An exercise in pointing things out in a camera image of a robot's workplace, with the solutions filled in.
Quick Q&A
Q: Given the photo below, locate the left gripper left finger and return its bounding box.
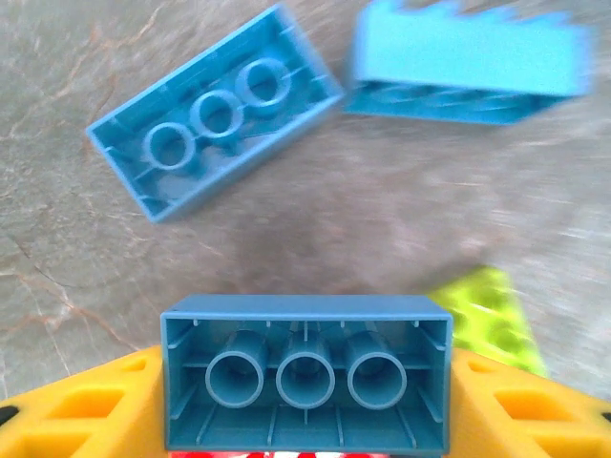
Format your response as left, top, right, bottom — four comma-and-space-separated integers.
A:
0, 345, 168, 458

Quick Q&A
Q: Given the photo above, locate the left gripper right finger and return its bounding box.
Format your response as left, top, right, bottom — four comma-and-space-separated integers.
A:
451, 350, 611, 458

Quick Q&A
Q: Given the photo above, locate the blue lego brick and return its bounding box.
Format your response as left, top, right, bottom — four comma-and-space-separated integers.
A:
85, 2, 345, 224
343, 0, 598, 126
159, 294, 454, 454

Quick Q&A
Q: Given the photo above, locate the lime green lego brick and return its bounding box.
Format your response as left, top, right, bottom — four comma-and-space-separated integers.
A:
427, 266, 549, 379

